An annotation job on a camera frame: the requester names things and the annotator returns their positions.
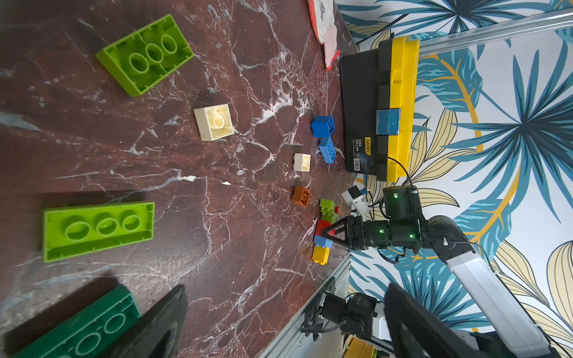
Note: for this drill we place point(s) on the cream square brick large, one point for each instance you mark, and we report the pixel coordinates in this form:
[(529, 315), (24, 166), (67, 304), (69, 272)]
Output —
[(214, 122)]

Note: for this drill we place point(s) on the small orange brick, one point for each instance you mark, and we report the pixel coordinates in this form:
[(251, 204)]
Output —
[(301, 196)]

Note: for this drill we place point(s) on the yellow square brick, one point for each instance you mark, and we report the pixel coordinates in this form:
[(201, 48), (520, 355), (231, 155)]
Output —
[(321, 255)]

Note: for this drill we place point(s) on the small cream brick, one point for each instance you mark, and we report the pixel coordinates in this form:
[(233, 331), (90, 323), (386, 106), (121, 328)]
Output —
[(301, 162)]

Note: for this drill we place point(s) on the yellow black toolbox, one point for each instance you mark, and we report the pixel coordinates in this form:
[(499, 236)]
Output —
[(379, 92)]

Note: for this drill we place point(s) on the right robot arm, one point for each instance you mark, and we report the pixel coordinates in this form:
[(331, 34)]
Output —
[(513, 325)]

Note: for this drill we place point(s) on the right aluminium post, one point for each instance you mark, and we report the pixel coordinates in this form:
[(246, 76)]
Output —
[(553, 21)]

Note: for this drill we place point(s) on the aluminium front rail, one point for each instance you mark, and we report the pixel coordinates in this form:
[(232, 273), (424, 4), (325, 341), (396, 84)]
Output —
[(291, 342)]

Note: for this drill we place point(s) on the dark blue square brick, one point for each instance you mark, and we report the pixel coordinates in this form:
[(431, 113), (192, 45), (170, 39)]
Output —
[(323, 126)]

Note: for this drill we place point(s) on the red brick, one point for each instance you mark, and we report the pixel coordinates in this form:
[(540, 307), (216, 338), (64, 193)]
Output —
[(321, 226)]

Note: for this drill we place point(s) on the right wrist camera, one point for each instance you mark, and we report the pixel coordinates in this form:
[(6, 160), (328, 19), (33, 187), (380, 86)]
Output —
[(353, 197)]

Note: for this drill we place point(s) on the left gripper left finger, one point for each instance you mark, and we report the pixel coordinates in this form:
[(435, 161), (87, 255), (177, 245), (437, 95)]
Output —
[(158, 333)]

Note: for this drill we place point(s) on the light green square brick front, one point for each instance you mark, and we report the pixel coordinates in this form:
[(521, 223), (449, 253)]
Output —
[(327, 206)]

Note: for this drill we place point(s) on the red white work glove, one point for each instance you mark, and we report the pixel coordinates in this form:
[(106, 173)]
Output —
[(323, 22)]

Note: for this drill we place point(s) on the dark green long brick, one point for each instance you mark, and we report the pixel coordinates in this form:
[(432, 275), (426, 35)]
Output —
[(91, 331)]

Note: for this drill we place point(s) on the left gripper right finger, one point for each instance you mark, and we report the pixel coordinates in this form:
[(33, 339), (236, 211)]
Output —
[(415, 332)]

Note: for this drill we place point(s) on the blue long brick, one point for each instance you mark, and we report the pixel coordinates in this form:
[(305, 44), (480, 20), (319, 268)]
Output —
[(323, 242)]

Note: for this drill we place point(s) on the light green long brick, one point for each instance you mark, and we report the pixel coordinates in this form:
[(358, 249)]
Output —
[(76, 231), (147, 56)]

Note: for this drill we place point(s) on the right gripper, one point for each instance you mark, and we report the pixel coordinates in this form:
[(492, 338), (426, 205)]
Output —
[(400, 229)]

